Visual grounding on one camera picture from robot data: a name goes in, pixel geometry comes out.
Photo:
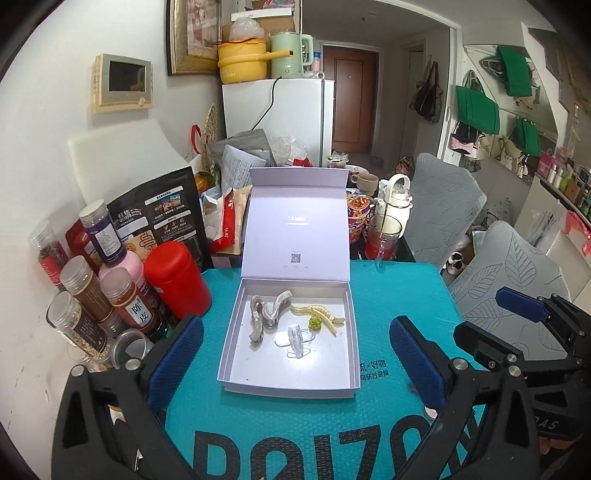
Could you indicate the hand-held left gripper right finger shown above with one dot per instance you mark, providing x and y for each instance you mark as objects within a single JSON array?
[{"x": 415, "y": 364}]

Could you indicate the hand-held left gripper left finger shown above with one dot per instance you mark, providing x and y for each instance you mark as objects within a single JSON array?
[{"x": 180, "y": 350}]

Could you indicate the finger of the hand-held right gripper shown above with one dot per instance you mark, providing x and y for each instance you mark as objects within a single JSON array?
[
  {"x": 485, "y": 341},
  {"x": 521, "y": 302}
]

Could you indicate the grey marbled hair claw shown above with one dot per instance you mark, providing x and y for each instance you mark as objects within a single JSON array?
[{"x": 256, "y": 323}]

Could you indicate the cream hair claw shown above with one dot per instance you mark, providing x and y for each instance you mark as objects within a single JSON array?
[{"x": 330, "y": 318}]

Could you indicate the yellow-green small hair clip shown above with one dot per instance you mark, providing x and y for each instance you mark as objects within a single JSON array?
[{"x": 315, "y": 322}]

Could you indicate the clear plastic hair clip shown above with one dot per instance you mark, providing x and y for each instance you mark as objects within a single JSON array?
[{"x": 295, "y": 341}]

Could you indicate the white hinged gift box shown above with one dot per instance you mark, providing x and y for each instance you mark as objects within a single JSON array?
[{"x": 295, "y": 230}]

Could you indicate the grey leaf-pattern chair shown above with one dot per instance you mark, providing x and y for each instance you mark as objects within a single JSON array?
[
  {"x": 443, "y": 203},
  {"x": 508, "y": 272}
]

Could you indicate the red plastic canister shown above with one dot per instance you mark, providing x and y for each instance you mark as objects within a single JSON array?
[{"x": 178, "y": 281}]

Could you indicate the pink bottle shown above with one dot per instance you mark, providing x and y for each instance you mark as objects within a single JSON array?
[{"x": 134, "y": 265}]

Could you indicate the cluster of clear spice jars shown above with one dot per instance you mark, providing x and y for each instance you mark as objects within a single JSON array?
[{"x": 87, "y": 286}]

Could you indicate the teal bubble mailer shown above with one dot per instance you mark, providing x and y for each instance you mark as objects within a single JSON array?
[{"x": 277, "y": 410}]

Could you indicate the glass with red drink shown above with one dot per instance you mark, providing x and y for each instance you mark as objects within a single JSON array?
[{"x": 381, "y": 244}]

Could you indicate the row of small bottles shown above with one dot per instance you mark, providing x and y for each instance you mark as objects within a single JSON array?
[{"x": 565, "y": 177}]

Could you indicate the red white snack packet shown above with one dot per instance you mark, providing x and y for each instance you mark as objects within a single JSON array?
[{"x": 231, "y": 221}]

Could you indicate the black printed snack pouch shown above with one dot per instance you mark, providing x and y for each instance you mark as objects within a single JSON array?
[{"x": 171, "y": 207}]

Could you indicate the instant noodle cup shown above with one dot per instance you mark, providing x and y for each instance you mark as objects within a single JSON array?
[{"x": 358, "y": 217}]

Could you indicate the white thermos kettle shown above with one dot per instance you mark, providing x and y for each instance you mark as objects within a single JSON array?
[{"x": 392, "y": 207}]

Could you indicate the green tote bag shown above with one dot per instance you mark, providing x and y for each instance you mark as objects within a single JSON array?
[
  {"x": 478, "y": 110},
  {"x": 528, "y": 138},
  {"x": 515, "y": 69}
]

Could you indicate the beige mug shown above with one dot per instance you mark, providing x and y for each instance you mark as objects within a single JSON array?
[{"x": 364, "y": 183}]

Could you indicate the printed paper leaflet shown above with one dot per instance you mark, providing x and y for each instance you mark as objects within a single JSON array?
[{"x": 242, "y": 168}]

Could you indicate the patterned glass jar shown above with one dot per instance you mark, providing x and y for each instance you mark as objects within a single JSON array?
[{"x": 338, "y": 162}]

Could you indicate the grey foil pouch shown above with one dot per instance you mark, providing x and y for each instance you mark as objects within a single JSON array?
[{"x": 244, "y": 141}]

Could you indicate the woven straw fan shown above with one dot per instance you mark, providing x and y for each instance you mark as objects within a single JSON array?
[{"x": 211, "y": 129}]

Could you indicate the dark hanging handbag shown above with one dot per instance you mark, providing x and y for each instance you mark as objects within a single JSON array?
[{"x": 427, "y": 97}]

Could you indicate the clear plastic bag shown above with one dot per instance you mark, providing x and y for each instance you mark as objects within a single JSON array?
[{"x": 288, "y": 150}]

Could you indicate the white fridge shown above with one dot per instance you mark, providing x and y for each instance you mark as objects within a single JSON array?
[{"x": 300, "y": 120}]

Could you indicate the brown door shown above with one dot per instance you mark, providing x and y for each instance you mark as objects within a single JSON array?
[{"x": 351, "y": 101}]

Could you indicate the yellow cooking pot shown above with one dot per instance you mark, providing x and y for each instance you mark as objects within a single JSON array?
[{"x": 242, "y": 62}]

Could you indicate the green electric kettle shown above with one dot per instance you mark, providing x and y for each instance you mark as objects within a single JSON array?
[{"x": 288, "y": 57}]

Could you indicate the wall intercom panel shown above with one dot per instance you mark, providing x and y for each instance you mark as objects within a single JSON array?
[{"x": 122, "y": 83}]

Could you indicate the gold picture frame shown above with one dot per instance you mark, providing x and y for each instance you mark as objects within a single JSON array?
[{"x": 194, "y": 37}]

